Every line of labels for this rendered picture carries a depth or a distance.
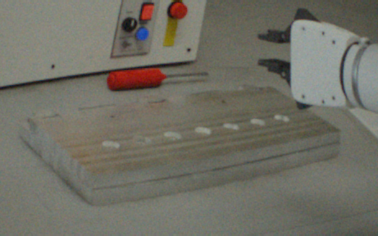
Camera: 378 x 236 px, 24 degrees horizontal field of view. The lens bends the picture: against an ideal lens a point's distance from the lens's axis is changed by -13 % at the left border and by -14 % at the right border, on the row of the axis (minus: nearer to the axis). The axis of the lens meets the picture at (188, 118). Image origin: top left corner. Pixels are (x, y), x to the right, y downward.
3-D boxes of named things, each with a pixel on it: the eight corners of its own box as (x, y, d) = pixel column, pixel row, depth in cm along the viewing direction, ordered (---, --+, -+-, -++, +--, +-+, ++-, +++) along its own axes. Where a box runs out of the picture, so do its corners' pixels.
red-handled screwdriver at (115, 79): (112, 93, 152) (116, 75, 151) (104, 86, 154) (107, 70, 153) (210, 84, 162) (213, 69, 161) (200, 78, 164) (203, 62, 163)
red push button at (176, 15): (171, 22, 160) (175, 3, 158) (165, 18, 161) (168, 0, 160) (189, 20, 162) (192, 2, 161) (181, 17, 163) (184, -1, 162)
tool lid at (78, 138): (92, 188, 116) (93, 175, 116) (24, 124, 129) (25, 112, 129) (339, 141, 143) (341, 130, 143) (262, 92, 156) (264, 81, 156)
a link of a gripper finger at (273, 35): (292, 22, 115) (256, 15, 120) (293, 47, 116) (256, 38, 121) (309, 22, 117) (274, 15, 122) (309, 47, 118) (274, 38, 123)
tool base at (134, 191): (93, 206, 117) (95, 180, 115) (19, 135, 131) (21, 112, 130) (337, 156, 144) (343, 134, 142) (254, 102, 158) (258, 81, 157)
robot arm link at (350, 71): (356, 39, 103) (339, 35, 105) (355, 115, 105) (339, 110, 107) (392, 39, 108) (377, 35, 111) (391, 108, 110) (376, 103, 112)
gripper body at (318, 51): (346, 33, 105) (283, 17, 113) (345, 119, 107) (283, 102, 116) (380, 33, 110) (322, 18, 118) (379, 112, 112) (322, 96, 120)
